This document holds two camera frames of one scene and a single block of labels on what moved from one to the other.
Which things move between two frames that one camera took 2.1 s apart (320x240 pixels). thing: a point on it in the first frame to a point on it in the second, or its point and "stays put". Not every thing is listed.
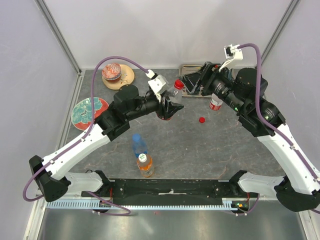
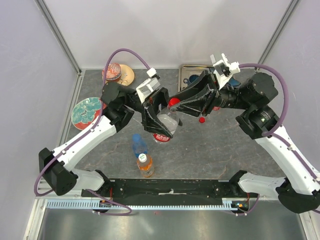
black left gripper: (171, 107) to (150, 121)
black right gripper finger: (198, 75) to (204, 81)
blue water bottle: (139, 145) stays put
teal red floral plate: (81, 113) stays put
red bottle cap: (179, 84) to (173, 101)
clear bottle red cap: (175, 94) to (161, 138)
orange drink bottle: (145, 164) stays put
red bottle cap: (201, 119) stays put
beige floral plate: (127, 77) stays put
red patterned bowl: (111, 71) stays put
